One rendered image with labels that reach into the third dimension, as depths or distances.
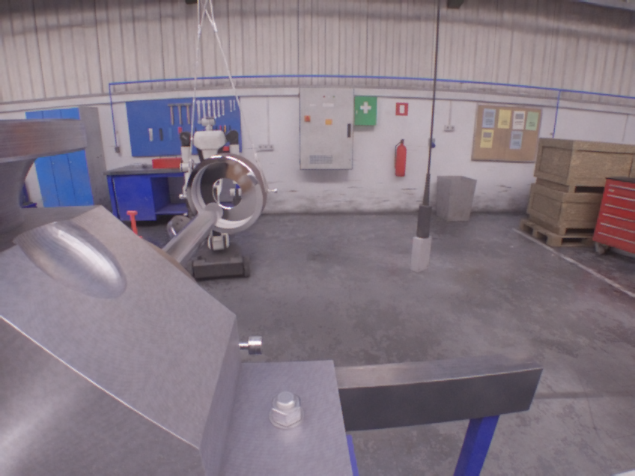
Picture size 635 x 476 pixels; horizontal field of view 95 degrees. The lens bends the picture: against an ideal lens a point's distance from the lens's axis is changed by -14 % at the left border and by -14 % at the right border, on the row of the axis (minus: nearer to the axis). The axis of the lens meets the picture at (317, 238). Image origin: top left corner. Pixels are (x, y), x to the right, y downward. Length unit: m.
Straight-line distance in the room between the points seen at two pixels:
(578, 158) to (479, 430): 4.32
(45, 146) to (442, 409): 0.87
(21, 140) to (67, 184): 5.86
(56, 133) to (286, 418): 0.33
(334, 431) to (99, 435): 0.21
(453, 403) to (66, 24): 6.71
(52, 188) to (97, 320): 6.05
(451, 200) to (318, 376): 5.11
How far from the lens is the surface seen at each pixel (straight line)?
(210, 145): 3.20
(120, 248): 0.38
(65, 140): 0.33
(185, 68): 5.80
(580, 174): 5.10
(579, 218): 5.23
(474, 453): 1.11
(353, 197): 5.60
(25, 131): 0.30
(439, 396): 0.87
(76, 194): 6.11
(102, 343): 0.29
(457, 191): 5.46
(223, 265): 3.25
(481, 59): 6.25
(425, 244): 1.24
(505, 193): 6.55
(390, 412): 0.86
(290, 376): 0.44
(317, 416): 0.40
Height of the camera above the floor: 1.40
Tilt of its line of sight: 19 degrees down
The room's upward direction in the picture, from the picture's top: straight up
